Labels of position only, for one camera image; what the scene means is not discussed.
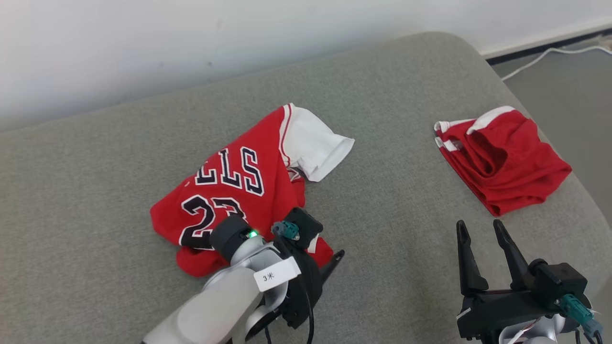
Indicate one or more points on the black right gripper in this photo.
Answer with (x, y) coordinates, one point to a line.
(497, 310)

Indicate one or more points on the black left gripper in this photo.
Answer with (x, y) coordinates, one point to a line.
(308, 282)

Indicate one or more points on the red shorts with white stripe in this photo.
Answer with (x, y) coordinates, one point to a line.
(511, 167)

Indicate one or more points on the red Bulls jersey white sleeves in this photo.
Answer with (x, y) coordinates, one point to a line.
(248, 157)

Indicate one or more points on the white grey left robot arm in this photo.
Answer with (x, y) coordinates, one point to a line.
(220, 306)

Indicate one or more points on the white handwritten label tag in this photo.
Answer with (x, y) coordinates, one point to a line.
(275, 275)

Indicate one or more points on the grey fabric sofa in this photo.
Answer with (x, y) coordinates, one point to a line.
(382, 215)

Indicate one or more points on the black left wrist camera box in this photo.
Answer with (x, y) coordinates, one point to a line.
(303, 222)

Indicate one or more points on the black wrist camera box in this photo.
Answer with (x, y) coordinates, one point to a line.
(559, 282)
(303, 222)

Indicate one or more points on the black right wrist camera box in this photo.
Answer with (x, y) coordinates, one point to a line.
(559, 282)

